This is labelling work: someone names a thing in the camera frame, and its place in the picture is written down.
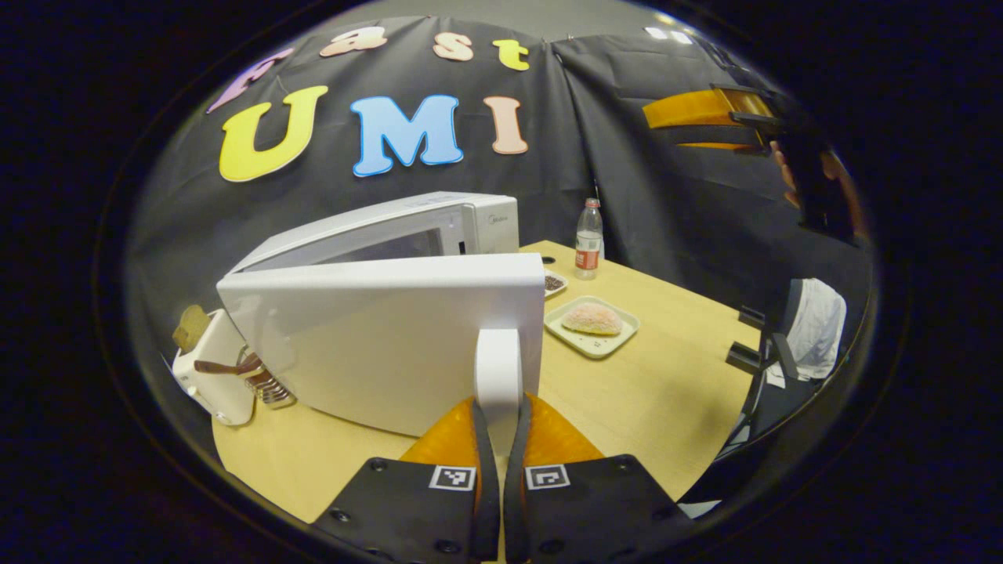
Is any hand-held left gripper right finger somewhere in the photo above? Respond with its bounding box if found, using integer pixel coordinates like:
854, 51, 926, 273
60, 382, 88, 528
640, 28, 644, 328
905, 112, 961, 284
503, 392, 694, 564

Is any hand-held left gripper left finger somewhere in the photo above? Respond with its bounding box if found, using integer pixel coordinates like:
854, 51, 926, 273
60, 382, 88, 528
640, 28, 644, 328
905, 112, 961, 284
310, 396, 503, 564

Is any round bread bun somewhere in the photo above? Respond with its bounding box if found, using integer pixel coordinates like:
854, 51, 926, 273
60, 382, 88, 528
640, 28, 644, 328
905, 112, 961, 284
561, 303, 624, 336

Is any white microwave oven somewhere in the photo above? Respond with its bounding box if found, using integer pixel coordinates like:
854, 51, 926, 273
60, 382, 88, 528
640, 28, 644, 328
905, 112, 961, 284
215, 192, 547, 437

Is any black backdrop cloth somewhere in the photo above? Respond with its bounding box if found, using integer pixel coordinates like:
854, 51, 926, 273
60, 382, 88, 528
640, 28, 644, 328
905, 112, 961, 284
129, 16, 874, 377

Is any white cloth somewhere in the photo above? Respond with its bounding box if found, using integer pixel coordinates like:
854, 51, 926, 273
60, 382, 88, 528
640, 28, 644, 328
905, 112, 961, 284
772, 278, 849, 389

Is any clear plastic water bottle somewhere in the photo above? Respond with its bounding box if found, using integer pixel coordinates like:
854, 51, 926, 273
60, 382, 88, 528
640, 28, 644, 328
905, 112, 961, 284
574, 198, 604, 280

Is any white square plate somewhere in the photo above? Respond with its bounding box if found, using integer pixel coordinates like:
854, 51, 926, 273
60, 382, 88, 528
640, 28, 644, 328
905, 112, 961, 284
544, 295, 641, 360

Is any black office chair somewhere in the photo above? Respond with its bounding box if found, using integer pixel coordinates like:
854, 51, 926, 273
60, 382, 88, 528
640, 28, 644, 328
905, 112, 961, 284
682, 278, 847, 506

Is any metal utensil holder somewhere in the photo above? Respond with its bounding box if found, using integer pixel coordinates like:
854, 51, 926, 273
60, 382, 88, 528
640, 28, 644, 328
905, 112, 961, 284
239, 345, 297, 410

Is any white toaster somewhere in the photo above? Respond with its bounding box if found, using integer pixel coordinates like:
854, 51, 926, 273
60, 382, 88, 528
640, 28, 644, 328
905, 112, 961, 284
172, 308, 259, 426

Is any brown wooden spoon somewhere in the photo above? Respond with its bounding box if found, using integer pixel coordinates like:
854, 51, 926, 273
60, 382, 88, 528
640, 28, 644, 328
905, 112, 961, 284
194, 356, 263, 377

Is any brown bread slice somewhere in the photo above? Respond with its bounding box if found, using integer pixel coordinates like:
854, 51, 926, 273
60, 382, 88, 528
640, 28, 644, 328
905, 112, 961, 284
172, 305, 211, 353

